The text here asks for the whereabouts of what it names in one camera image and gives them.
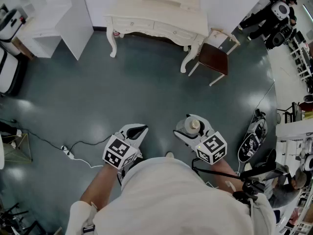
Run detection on white black box appliance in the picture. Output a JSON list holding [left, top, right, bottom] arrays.
[[0, 48, 28, 96]]

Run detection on person's left forearm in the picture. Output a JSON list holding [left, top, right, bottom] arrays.
[[80, 164, 123, 212]]

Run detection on white shelf cabinet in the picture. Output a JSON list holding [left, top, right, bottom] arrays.
[[0, 0, 95, 61]]

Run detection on black shoulder camera mount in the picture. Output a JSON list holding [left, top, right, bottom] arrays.
[[192, 155, 290, 203]]

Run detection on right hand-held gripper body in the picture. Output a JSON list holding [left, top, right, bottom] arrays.
[[189, 130, 228, 165]]

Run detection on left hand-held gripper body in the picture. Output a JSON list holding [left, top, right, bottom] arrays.
[[102, 130, 145, 187]]

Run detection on small clear bottle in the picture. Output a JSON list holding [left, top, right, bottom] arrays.
[[176, 116, 203, 137]]

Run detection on white cylinder appliance black lid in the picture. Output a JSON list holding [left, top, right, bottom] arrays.
[[0, 8, 25, 56]]

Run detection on person's white shirt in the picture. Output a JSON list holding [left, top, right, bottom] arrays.
[[65, 157, 277, 235]]

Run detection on person's right forearm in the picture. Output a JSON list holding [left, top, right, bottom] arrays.
[[212, 157, 243, 196]]

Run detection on gold wire-frame side table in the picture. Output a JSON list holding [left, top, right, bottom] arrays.
[[3, 132, 33, 164]]

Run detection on cream dressing table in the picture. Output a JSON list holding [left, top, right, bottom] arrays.
[[102, 0, 209, 74]]

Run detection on white black handheld device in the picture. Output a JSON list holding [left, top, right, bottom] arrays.
[[238, 108, 269, 163]]

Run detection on white power strip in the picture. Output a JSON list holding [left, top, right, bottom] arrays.
[[61, 145, 75, 160]]

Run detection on thin white floor cable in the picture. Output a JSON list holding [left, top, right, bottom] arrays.
[[252, 81, 276, 122]]

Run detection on black floor cable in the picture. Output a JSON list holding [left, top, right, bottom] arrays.
[[0, 117, 113, 152]]

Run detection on white power strip cable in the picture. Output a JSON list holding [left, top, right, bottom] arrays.
[[72, 157, 105, 169]]

